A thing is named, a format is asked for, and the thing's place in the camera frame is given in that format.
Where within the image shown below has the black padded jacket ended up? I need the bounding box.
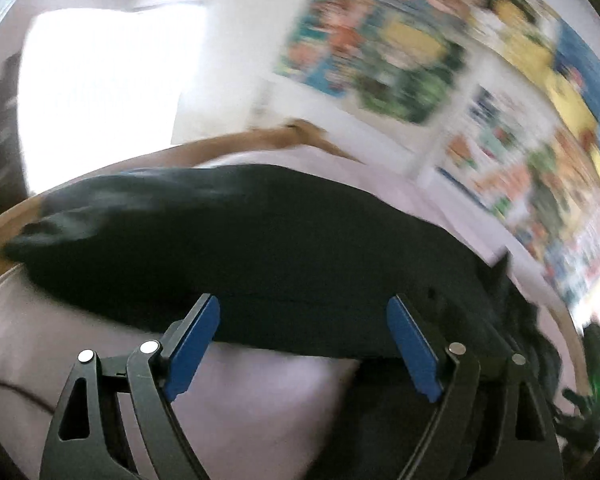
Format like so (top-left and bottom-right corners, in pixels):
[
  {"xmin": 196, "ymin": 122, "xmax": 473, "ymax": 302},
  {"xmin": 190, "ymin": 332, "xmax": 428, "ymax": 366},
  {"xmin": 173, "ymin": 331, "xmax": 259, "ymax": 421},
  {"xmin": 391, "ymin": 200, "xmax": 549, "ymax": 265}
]
[{"xmin": 2, "ymin": 165, "xmax": 562, "ymax": 479}]

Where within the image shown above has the pink duvet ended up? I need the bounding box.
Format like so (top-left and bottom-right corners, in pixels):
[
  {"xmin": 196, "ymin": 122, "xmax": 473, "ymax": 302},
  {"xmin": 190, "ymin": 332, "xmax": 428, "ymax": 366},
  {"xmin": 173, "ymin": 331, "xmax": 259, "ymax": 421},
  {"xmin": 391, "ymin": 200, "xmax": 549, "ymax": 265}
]
[{"xmin": 0, "ymin": 148, "xmax": 581, "ymax": 480}]

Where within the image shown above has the autumn landscape painting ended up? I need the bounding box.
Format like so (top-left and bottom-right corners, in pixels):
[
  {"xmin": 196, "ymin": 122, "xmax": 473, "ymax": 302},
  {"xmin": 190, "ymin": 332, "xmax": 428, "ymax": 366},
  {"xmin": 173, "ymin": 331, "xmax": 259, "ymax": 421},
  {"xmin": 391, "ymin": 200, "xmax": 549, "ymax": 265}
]
[{"xmin": 512, "ymin": 129, "xmax": 600, "ymax": 282}]

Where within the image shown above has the orange fruit drink painting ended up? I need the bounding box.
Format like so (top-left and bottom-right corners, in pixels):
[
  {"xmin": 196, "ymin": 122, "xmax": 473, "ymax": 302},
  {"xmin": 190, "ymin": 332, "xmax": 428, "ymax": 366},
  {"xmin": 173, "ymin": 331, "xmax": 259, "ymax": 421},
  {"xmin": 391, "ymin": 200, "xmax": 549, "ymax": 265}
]
[{"xmin": 438, "ymin": 84, "xmax": 559, "ymax": 219}]

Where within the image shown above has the blond boy painting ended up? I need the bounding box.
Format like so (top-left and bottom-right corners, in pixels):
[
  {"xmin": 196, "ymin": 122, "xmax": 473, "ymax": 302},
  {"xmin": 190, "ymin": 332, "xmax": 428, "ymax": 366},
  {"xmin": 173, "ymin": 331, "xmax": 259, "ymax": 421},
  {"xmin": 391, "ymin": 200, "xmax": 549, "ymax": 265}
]
[{"xmin": 352, "ymin": 6, "xmax": 469, "ymax": 125}]

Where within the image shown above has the red-hair girl painting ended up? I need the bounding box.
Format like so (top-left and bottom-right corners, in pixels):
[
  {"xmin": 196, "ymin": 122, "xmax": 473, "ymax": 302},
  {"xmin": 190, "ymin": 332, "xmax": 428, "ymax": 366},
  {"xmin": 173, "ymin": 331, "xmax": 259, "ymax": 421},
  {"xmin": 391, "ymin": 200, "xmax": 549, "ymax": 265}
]
[{"xmin": 275, "ymin": 0, "xmax": 375, "ymax": 98}]

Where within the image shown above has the pineapple moon painting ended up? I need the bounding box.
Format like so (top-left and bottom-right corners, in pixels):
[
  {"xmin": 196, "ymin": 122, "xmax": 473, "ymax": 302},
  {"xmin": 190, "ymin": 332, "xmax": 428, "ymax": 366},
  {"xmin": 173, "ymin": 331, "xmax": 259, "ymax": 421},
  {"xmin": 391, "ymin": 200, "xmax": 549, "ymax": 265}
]
[{"xmin": 468, "ymin": 0, "xmax": 597, "ymax": 134}]

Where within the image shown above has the wooden bed frame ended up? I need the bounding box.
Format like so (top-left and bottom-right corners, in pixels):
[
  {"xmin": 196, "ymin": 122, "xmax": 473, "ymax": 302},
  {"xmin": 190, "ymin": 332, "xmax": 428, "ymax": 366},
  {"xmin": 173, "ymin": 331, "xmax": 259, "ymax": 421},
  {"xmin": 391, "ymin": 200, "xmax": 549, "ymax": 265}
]
[{"xmin": 0, "ymin": 119, "xmax": 354, "ymax": 276}]

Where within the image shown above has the white wall pipe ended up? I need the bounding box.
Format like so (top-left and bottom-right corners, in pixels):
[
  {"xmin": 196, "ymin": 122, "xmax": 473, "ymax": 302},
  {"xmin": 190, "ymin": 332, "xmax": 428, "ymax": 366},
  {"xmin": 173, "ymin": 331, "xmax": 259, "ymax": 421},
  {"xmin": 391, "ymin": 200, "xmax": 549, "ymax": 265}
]
[{"xmin": 407, "ymin": 46, "xmax": 495, "ymax": 186}]

